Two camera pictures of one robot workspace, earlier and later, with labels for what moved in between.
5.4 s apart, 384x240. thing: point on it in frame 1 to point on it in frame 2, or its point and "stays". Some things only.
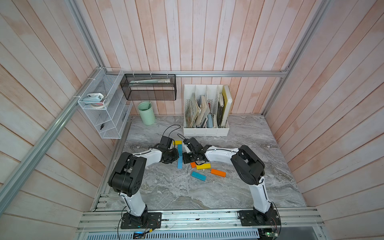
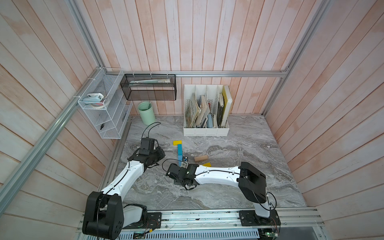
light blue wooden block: x=179 y=162 stays
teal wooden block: x=180 y=149 stays
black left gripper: x=175 y=151 to x=161 y=153
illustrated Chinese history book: x=192 y=112 stays
